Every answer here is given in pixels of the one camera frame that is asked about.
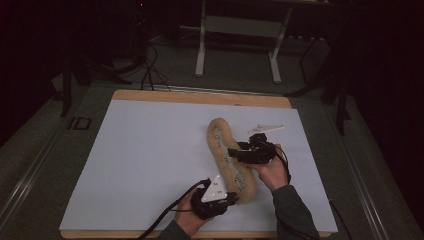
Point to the person's left hand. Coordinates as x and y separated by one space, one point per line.
190 218

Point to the white table sheet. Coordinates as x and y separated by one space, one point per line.
150 150

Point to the white metal stand frame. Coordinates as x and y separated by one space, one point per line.
240 28

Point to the tan fleece black-lined ear warmer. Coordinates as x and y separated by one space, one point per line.
230 173

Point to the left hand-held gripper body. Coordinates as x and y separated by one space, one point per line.
210 200

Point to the grey metal floor rail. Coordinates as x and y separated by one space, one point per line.
30 173
360 173

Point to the person's right hand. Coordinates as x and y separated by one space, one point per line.
273 173

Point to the black metal stand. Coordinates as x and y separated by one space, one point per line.
71 80
336 83

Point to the black rectangular floor plate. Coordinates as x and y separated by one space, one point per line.
79 123

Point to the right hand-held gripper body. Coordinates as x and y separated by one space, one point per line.
261 150

